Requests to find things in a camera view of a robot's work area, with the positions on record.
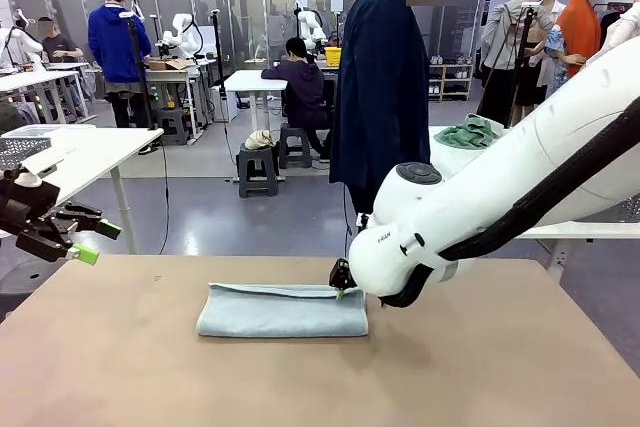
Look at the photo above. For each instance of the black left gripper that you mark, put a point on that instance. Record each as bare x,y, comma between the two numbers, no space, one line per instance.
27,202

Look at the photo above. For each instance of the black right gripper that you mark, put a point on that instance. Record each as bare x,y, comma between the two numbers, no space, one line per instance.
340,272

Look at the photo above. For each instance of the light blue towel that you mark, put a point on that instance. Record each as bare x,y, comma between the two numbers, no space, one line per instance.
280,317

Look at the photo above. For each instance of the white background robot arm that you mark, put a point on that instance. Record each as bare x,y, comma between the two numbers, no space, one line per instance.
182,27
25,42
307,19

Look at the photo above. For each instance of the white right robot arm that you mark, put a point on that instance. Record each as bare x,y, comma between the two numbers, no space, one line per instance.
500,187

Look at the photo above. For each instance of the yellow basket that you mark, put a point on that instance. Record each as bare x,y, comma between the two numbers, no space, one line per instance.
332,57

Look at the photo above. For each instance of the black plastic stool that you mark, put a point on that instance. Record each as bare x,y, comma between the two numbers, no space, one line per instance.
30,279

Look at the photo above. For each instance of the white table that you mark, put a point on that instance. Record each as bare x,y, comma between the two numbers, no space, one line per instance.
450,162
100,147

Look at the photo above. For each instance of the white perforated tray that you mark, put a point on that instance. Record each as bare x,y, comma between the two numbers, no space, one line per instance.
27,131

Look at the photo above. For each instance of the grey plastic stool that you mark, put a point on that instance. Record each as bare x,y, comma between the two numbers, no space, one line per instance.
172,119
292,132
257,154

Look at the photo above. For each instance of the white desk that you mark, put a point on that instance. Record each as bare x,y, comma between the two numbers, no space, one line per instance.
250,79
35,78
170,76

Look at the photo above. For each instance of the beige cloth bundle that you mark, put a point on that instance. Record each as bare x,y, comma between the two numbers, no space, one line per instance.
257,139

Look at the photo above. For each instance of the open cardboard box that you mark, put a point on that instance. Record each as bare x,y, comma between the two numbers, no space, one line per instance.
165,65

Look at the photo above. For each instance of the person in grey t-shirt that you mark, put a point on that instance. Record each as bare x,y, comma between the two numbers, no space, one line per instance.
62,49

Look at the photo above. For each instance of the person in blue hoodie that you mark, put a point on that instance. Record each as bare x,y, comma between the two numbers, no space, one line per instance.
117,42

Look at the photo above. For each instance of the person in navy jacket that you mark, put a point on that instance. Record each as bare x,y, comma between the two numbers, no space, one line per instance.
380,97

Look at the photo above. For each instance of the green towel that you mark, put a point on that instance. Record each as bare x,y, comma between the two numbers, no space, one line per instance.
465,136

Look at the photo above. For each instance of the person in purple hoodie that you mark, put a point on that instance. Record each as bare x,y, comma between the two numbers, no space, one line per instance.
302,92

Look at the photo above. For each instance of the white workbench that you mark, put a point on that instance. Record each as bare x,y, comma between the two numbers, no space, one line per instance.
330,71

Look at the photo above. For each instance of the white shoe rack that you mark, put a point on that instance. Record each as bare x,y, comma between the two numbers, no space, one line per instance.
450,72

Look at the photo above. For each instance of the mannequin in grey shirt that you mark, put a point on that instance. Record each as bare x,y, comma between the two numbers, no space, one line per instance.
500,37

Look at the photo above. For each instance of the black tripod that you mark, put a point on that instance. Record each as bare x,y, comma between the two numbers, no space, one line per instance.
522,47

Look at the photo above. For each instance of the figure in floral blue shirt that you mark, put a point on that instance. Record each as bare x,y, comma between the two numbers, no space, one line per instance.
555,47

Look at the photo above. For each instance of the mannequin in orange jacket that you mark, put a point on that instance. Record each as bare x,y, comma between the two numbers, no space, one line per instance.
580,27

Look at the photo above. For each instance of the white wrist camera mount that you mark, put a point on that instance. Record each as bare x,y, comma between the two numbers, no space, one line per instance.
47,159

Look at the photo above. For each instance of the black camera stand pole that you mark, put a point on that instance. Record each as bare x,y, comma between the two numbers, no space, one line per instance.
140,72
217,47

